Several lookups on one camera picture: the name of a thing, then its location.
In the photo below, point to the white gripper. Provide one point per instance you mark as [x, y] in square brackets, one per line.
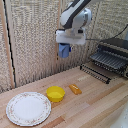
[70, 36]

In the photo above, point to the blue cup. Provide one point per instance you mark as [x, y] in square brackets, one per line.
[64, 50]

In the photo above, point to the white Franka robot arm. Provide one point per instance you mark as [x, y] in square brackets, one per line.
[77, 15]

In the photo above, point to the black toaster oven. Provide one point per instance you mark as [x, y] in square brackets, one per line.
[112, 56]

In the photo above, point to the orange rectangular block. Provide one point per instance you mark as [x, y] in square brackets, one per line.
[75, 89]

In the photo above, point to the yellow bowl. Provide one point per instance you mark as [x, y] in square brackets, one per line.
[55, 93]

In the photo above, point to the white floral-rim plate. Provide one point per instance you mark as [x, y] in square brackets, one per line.
[28, 108]

